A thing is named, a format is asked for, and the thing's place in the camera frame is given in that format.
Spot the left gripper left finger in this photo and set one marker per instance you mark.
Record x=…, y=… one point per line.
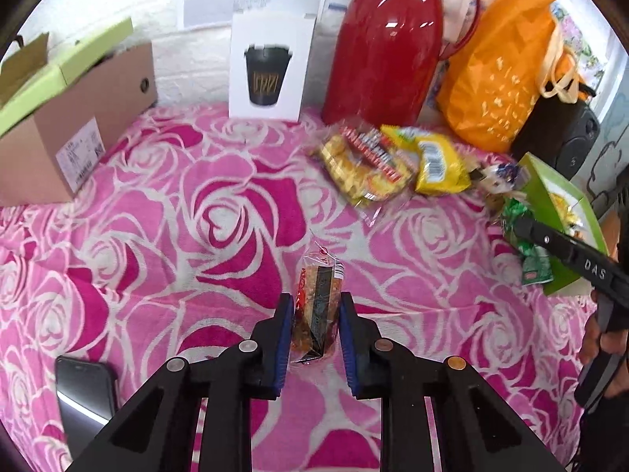
x=197, y=412

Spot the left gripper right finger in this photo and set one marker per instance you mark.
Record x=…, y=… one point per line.
x=435, y=415

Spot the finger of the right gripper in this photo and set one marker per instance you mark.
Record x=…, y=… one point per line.
x=565, y=245

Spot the clear brown snack packet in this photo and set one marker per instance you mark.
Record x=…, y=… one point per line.
x=316, y=306

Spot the person right hand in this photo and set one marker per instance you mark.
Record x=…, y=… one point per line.
x=615, y=343

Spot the dark green candy packet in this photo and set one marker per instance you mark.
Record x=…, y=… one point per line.
x=535, y=263

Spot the black smartphone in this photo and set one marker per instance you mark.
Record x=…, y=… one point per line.
x=86, y=393

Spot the green white open box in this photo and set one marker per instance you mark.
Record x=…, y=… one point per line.
x=557, y=203

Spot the blue white small packet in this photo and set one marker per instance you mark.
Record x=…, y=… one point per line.
x=498, y=179

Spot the black speaker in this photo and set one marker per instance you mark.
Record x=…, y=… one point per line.
x=558, y=133

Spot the yellow barcode snack packet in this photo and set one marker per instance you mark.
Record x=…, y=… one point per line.
x=441, y=169

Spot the pink rose tablecloth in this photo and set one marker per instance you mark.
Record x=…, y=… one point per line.
x=190, y=229

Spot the orange tote bag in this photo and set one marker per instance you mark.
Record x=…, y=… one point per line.
x=516, y=57

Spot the yellow galette cookie bag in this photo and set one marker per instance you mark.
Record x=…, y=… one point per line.
x=366, y=167

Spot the brown cardboard box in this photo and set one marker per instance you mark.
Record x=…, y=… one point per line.
x=48, y=156

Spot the red thermos jug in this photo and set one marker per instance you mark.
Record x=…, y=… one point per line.
x=386, y=55

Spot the green box lid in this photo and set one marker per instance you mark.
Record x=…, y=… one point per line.
x=29, y=78

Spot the white cup picture box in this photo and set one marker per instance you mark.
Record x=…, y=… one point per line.
x=268, y=60

